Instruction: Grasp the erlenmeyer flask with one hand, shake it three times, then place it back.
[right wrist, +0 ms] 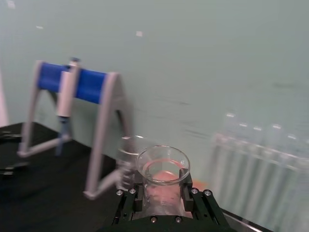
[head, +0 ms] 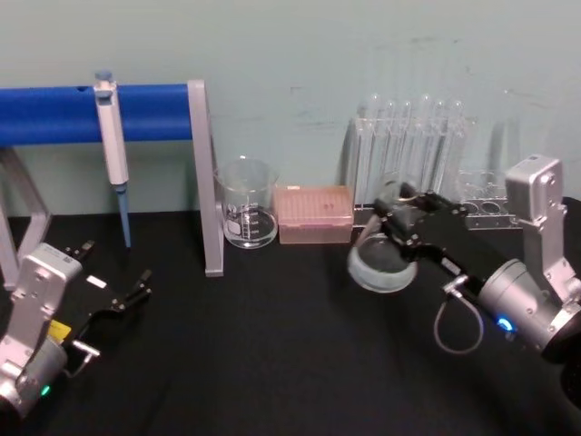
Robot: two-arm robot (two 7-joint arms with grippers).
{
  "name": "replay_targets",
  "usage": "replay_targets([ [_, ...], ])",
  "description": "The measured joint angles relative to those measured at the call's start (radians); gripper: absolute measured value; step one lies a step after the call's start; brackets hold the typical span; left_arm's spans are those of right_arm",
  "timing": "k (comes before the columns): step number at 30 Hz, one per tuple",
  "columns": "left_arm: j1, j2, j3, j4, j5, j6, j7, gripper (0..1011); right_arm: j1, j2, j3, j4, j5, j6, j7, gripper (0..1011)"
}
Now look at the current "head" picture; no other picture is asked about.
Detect black table cloth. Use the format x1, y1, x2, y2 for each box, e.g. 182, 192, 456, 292
0, 194, 581, 436

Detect tall clear test tube rack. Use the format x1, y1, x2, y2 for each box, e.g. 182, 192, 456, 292
348, 114, 478, 227

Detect clear glass test tube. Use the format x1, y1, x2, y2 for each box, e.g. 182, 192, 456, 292
441, 99, 466, 197
361, 92, 383, 206
394, 100, 414, 183
378, 100, 398, 183
429, 99, 448, 193
414, 93, 433, 193

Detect low clear holed rack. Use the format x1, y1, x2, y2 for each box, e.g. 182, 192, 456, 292
457, 168, 524, 232

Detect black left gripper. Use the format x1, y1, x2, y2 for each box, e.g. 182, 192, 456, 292
49, 240, 154, 351

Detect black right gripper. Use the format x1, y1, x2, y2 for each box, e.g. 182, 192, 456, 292
372, 181, 490, 304

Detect right gripper cable silver plug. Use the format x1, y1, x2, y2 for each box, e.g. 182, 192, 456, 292
432, 277, 483, 354

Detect blue pipette stand grey legs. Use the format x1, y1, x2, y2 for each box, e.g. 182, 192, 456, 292
0, 79, 225, 292

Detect white blue pipette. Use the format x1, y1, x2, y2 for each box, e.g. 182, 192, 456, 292
93, 69, 133, 249

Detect gripper cable silver plug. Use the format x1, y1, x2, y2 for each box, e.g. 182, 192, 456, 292
432, 277, 483, 354
64, 339, 102, 379

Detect left gripper cable silver plug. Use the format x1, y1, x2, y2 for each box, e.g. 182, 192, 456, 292
64, 339, 102, 379

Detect pink pipette tip box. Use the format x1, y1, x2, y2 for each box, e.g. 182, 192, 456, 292
272, 184, 357, 246

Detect clear glass beaker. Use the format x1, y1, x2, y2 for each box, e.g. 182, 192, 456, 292
212, 155, 280, 250

